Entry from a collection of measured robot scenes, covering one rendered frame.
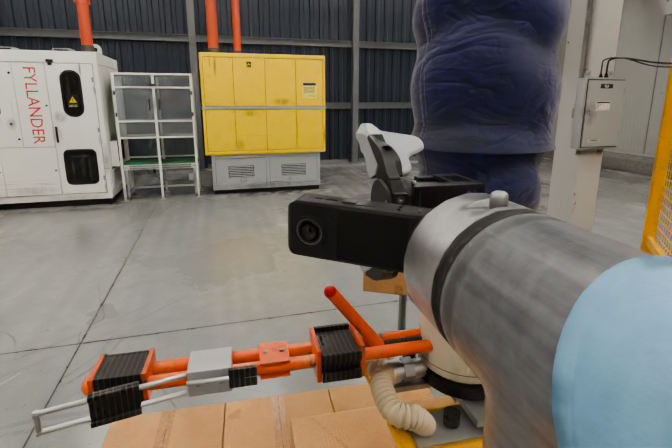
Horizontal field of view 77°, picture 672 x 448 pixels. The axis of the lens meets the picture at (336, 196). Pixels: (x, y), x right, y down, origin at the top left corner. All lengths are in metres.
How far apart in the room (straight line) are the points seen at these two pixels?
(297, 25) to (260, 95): 3.91
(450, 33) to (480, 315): 0.53
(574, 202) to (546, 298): 2.04
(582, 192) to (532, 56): 1.59
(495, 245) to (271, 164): 7.84
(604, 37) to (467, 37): 1.58
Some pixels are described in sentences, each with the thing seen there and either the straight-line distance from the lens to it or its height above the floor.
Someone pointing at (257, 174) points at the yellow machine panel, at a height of 0.34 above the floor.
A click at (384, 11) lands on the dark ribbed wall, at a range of 12.13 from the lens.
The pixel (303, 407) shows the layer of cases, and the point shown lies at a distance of 1.79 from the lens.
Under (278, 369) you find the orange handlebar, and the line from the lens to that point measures 0.77.
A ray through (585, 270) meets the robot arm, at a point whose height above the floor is 1.61.
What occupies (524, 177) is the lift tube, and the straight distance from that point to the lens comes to 0.71.
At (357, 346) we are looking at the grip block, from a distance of 0.78.
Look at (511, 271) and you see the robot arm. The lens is 0.19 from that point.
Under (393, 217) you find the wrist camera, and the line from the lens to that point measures 0.30.
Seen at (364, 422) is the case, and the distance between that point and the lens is 1.12.
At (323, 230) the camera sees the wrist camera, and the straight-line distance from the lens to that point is 0.32.
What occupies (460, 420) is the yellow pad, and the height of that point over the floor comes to 1.14.
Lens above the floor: 1.67
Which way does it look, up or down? 13 degrees down
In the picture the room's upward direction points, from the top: straight up
